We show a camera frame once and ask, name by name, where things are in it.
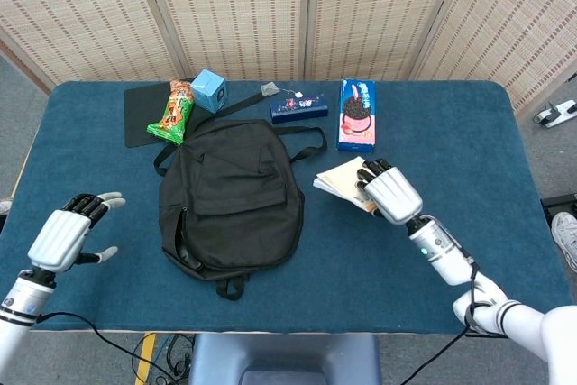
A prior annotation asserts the blue pink cookie box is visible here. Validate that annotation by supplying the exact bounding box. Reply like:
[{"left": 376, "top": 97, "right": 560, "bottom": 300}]
[{"left": 335, "top": 78, "right": 378, "bottom": 153}]

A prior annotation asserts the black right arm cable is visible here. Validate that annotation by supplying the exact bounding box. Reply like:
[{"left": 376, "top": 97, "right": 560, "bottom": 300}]
[{"left": 405, "top": 247, "right": 510, "bottom": 385}]

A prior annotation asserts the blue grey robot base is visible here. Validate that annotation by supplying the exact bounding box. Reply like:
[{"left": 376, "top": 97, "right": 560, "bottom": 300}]
[{"left": 187, "top": 334, "right": 383, "bottom": 385}]

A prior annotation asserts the light blue cube box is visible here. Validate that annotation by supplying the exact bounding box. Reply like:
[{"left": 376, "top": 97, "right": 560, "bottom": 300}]
[{"left": 190, "top": 69, "right": 229, "bottom": 115}]

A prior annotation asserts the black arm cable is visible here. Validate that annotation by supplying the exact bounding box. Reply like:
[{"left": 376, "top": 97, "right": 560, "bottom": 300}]
[
  {"left": 33, "top": 311, "right": 195, "bottom": 385},
  {"left": 405, "top": 247, "right": 510, "bottom": 385}
]

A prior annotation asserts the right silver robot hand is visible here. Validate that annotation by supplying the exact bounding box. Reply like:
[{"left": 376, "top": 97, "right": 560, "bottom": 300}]
[{"left": 355, "top": 158, "right": 424, "bottom": 226}]

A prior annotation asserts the white book yellow spine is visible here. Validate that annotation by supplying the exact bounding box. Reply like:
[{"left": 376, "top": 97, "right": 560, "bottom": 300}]
[{"left": 312, "top": 156, "right": 380, "bottom": 215}]

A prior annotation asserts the dark blue long box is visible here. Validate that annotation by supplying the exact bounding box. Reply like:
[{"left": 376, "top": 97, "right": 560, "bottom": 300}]
[{"left": 269, "top": 92, "right": 329, "bottom": 124}]

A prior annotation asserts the white grey sneaker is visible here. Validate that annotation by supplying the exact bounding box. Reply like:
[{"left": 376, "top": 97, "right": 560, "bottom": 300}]
[{"left": 550, "top": 211, "right": 577, "bottom": 273}]

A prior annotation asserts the black backpack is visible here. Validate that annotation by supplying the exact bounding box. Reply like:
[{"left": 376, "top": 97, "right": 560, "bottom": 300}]
[{"left": 152, "top": 90, "right": 328, "bottom": 301}]

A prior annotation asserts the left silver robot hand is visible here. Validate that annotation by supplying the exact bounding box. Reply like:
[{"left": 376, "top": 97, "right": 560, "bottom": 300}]
[{"left": 27, "top": 191, "right": 126, "bottom": 274}]

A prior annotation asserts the green orange snack bag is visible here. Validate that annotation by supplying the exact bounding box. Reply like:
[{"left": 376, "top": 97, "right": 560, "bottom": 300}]
[{"left": 146, "top": 79, "right": 196, "bottom": 146}]

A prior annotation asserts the white power strip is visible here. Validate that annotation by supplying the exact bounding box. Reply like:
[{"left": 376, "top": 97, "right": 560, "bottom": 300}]
[{"left": 534, "top": 99, "right": 577, "bottom": 129}]

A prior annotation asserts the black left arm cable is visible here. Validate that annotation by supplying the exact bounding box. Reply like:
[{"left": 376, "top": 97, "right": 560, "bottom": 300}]
[{"left": 33, "top": 311, "right": 195, "bottom": 385}]

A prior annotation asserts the black mouse pad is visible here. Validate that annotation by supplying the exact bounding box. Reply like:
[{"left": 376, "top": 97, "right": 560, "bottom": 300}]
[{"left": 123, "top": 82, "right": 190, "bottom": 149}]

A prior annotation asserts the bamboo folding screen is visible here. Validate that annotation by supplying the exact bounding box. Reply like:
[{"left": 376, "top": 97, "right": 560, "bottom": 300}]
[{"left": 0, "top": 0, "right": 577, "bottom": 118}]

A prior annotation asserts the black equipment on floor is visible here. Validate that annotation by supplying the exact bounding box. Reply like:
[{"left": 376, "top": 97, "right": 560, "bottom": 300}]
[{"left": 539, "top": 193, "right": 577, "bottom": 224}]

